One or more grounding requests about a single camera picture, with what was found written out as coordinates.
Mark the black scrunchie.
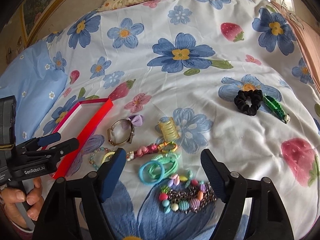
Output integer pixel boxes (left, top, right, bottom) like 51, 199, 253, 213
234, 89, 263, 116

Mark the left hand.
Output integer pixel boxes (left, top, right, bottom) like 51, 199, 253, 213
1, 177, 44, 229

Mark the purple bow hair clip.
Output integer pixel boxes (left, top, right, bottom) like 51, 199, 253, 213
127, 114, 144, 127

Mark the framed wall picture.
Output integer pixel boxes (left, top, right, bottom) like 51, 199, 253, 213
20, 0, 65, 47

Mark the blue hair tie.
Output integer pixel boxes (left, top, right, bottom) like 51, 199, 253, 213
138, 160, 166, 186

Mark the pink braided keychain charm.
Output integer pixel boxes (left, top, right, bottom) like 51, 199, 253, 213
126, 141, 178, 161

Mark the crystal bead bracelet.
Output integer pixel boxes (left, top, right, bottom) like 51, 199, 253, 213
89, 146, 112, 171

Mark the green bow hair tie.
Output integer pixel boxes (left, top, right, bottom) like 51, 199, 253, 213
148, 152, 181, 180

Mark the yellow claw hair clip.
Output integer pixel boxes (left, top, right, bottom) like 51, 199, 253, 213
158, 117, 180, 142

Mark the red jewelry box tray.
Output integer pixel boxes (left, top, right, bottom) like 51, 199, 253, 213
51, 98, 113, 179

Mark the gold wrist watch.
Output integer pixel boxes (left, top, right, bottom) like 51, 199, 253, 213
107, 119, 135, 146

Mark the green hair clip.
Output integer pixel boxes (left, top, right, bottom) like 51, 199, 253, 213
263, 95, 291, 124

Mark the light blue pillow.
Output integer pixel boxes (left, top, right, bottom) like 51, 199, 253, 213
1, 41, 67, 144

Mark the colourful bead bracelet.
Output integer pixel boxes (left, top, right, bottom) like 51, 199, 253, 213
158, 170, 205, 215

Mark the floral white bed sheet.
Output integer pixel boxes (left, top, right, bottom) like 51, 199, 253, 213
36, 0, 319, 239

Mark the yellow hair tie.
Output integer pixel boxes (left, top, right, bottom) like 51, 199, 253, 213
100, 151, 116, 164

